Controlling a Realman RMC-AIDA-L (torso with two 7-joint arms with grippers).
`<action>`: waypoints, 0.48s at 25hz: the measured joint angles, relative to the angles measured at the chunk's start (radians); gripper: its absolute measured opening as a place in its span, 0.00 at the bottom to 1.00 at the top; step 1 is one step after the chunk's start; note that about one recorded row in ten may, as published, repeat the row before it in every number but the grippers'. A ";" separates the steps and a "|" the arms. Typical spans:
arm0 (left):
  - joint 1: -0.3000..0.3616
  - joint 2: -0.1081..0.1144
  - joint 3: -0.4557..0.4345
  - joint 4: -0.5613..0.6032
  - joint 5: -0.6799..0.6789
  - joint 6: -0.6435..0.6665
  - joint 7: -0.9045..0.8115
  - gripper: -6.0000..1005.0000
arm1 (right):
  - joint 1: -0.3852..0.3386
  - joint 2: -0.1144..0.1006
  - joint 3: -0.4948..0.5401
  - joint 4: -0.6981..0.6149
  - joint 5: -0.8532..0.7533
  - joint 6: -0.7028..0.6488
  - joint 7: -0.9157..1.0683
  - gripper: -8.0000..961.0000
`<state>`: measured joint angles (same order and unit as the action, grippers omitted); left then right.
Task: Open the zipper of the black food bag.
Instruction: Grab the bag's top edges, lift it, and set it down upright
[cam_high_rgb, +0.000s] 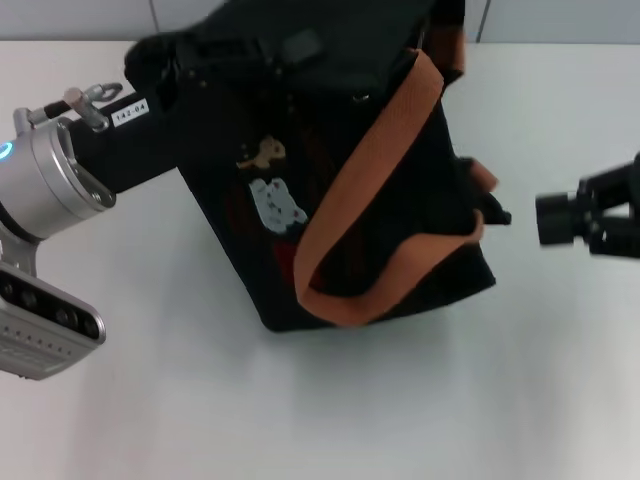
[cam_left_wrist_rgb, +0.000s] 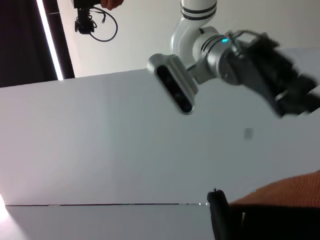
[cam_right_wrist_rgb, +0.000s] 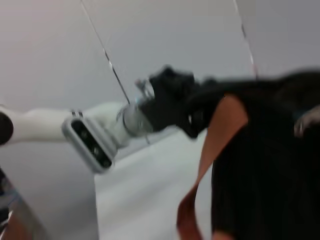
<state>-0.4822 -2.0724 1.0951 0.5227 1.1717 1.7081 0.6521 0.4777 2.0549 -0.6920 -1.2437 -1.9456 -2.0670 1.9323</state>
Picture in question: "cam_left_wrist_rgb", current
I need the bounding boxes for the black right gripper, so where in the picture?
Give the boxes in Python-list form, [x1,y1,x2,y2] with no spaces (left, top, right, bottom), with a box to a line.
[220,31,320,118]

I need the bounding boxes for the black food bag orange straps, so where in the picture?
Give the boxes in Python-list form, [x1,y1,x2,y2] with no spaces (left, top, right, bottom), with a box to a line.
[206,169,320,240]

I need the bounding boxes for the person's bare hand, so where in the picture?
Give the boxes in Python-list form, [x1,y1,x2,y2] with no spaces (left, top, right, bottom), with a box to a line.
[99,0,126,12]

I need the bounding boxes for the white light strip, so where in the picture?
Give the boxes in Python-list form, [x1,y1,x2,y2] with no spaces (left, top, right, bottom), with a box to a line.
[36,0,65,82]

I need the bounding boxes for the right gripper cable with plug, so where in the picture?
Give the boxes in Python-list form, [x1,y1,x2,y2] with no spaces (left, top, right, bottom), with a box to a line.
[224,29,259,44]

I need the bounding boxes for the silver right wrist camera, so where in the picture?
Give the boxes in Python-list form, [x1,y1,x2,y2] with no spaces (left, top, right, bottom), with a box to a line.
[146,53,200,116]

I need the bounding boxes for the black looped device cable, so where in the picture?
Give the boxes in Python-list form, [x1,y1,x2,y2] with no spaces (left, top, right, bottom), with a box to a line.
[86,6,119,43]

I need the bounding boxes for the dark wall panel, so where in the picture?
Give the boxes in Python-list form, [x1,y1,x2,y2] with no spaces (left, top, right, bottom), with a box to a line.
[0,0,76,89]

